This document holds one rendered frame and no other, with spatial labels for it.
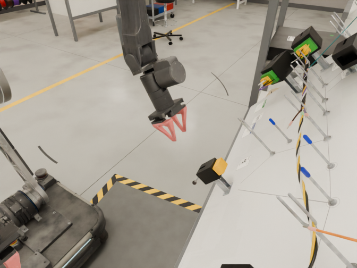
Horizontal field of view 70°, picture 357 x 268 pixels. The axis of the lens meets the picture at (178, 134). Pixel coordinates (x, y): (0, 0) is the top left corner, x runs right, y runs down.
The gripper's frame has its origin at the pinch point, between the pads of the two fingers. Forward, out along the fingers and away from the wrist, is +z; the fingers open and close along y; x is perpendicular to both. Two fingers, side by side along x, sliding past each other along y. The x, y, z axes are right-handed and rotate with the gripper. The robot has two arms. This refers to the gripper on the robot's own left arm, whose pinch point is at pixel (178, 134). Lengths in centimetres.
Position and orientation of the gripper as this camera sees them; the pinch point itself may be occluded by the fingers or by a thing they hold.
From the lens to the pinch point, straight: 76.0
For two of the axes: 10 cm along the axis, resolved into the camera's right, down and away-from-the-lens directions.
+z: 4.2, 8.5, 3.3
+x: -7.3, 1.0, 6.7
